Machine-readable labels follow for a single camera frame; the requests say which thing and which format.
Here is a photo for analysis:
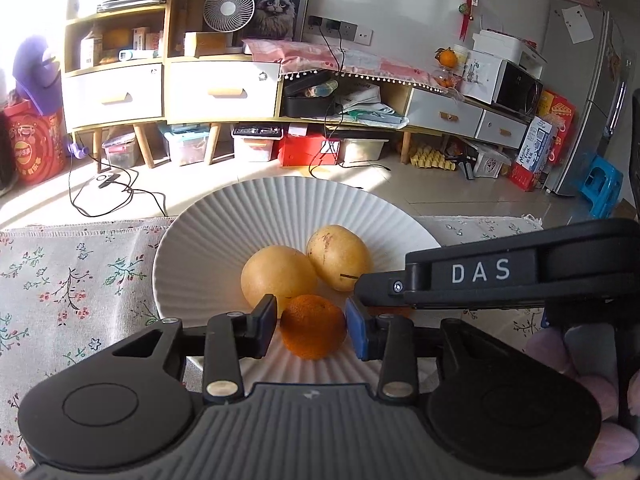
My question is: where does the low wooden cabinet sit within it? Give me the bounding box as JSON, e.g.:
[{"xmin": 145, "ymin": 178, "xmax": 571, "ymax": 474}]
[{"xmin": 279, "ymin": 67, "xmax": 535, "ymax": 163}]

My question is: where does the purple plush toy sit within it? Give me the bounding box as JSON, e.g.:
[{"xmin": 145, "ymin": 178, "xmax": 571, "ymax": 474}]
[{"xmin": 12, "ymin": 35, "xmax": 64, "ymax": 116}]

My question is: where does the blue plastic stool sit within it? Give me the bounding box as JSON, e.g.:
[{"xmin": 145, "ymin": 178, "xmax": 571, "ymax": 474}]
[{"xmin": 569, "ymin": 154, "xmax": 625, "ymax": 219}]

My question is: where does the white desk fan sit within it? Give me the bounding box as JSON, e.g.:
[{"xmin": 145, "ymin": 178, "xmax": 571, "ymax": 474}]
[{"xmin": 201, "ymin": 0, "xmax": 257, "ymax": 53}]

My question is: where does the red storage box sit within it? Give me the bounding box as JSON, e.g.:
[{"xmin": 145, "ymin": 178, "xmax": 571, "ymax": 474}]
[{"xmin": 277, "ymin": 131, "xmax": 342, "ymax": 167}]

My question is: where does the wall power outlet strip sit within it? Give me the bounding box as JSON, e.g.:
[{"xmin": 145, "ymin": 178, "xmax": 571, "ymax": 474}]
[{"xmin": 307, "ymin": 15, "xmax": 374, "ymax": 46}]

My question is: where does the silver refrigerator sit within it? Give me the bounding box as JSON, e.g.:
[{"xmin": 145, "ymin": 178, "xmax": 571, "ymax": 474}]
[{"xmin": 541, "ymin": 0, "xmax": 632, "ymax": 197}]

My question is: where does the black case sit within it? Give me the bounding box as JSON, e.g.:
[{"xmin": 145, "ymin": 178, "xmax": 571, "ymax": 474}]
[{"xmin": 280, "ymin": 94, "xmax": 335, "ymax": 119}]

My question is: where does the white ribbed plate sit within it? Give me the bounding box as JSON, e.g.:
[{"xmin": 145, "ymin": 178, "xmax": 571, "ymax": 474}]
[{"xmin": 152, "ymin": 176, "xmax": 443, "ymax": 396}]

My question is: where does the spotted yellow pear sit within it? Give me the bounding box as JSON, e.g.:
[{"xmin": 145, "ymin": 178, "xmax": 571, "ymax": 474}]
[{"xmin": 306, "ymin": 225, "xmax": 373, "ymax": 292}]

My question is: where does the white paper note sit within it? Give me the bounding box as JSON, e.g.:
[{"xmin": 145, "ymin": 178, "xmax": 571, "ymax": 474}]
[{"xmin": 561, "ymin": 5, "xmax": 594, "ymax": 44}]

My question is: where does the clear storage box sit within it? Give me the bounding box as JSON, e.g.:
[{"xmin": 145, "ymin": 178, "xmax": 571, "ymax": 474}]
[
  {"xmin": 161, "ymin": 124, "xmax": 209, "ymax": 166},
  {"xmin": 231, "ymin": 126, "xmax": 282, "ymax": 163},
  {"xmin": 342, "ymin": 137, "xmax": 389, "ymax": 165},
  {"xmin": 102, "ymin": 132, "xmax": 139, "ymax": 169}
]

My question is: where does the black floor cable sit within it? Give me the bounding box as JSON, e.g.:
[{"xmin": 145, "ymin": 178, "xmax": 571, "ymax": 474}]
[{"xmin": 67, "ymin": 130, "xmax": 172, "ymax": 219}]

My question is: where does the blue and white carton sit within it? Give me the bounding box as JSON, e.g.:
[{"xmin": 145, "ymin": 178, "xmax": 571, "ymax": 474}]
[{"xmin": 515, "ymin": 116, "xmax": 559, "ymax": 172}]

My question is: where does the framed cat picture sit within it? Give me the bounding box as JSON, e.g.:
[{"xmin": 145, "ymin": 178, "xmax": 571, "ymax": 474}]
[{"xmin": 236, "ymin": 0, "xmax": 314, "ymax": 44}]

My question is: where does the person's right hand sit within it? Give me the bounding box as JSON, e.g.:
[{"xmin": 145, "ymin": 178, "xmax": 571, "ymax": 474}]
[{"xmin": 525, "ymin": 327, "xmax": 640, "ymax": 477}]

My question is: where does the red printed box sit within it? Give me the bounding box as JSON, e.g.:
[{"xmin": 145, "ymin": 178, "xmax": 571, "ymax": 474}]
[{"xmin": 537, "ymin": 90, "xmax": 577, "ymax": 132}]

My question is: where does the tall wooden shelf cabinet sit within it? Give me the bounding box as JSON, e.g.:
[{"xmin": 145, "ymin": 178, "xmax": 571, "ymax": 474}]
[{"xmin": 61, "ymin": 0, "xmax": 283, "ymax": 170}]

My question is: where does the small red box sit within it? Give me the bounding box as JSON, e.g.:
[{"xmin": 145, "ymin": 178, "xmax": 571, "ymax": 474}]
[{"xmin": 508, "ymin": 162, "xmax": 539, "ymax": 192}]

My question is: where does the red gift bag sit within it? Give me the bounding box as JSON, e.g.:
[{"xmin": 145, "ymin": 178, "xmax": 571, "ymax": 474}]
[{"xmin": 4, "ymin": 101, "xmax": 69, "ymax": 189}]

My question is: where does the round yellow pear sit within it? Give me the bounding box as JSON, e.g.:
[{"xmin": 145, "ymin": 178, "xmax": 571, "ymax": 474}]
[{"xmin": 241, "ymin": 245, "xmax": 318, "ymax": 318}]

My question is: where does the brown cardboard box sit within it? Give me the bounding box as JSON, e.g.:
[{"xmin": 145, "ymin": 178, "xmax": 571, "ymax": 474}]
[{"xmin": 183, "ymin": 31, "xmax": 236, "ymax": 59}]

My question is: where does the white foam box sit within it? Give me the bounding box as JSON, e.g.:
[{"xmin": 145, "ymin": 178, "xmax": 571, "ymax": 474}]
[{"xmin": 472, "ymin": 29, "xmax": 535, "ymax": 64}]

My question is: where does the yellow egg tray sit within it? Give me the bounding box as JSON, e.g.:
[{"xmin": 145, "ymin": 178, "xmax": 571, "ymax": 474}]
[{"xmin": 409, "ymin": 144, "xmax": 457, "ymax": 172}]

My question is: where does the orange tangerine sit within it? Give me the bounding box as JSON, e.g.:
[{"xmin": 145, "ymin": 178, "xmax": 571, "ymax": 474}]
[{"xmin": 279, "ymin": 294, "xmax": 347, "ymax": 361}]

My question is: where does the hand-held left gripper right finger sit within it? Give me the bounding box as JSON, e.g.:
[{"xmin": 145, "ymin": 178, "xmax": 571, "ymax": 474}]
[{"xmin": 345, "ymin": 296, "xmax": 511, "ymax": 403}]

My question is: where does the floral tablecloth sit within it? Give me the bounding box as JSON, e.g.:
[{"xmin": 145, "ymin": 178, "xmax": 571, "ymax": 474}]
[{"xmin": 0, "ymin": 215, "xmax": 548, "ymax": 476}]

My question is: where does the black microwave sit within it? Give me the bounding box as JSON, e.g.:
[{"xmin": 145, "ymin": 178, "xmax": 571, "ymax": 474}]
[{"xmin": 491, "ymin": 59, "xmax": 544, "ymax": 117}]

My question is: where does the red hanging decoration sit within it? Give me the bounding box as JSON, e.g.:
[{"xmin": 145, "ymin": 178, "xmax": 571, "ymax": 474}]
[{"xmin": 459, "ymin": 0, "xmax": 485, "ymax": 42}]

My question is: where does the pink tasselled cloth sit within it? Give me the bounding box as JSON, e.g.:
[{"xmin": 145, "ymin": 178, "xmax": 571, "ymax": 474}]
[{"xmin": 242, "ymin": 38, "xmax": 451, "ymax": 95}]

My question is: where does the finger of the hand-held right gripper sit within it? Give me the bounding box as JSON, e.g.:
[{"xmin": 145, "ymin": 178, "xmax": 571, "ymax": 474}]
[{"xmin": 353, "ymin": 267, "xmax": 408, "ymax": 308}]

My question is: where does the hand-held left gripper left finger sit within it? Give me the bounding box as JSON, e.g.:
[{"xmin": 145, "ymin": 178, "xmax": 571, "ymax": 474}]
[{"xmin": 111, "ymin": 294, "xmax": 278, "ymax": 406}]

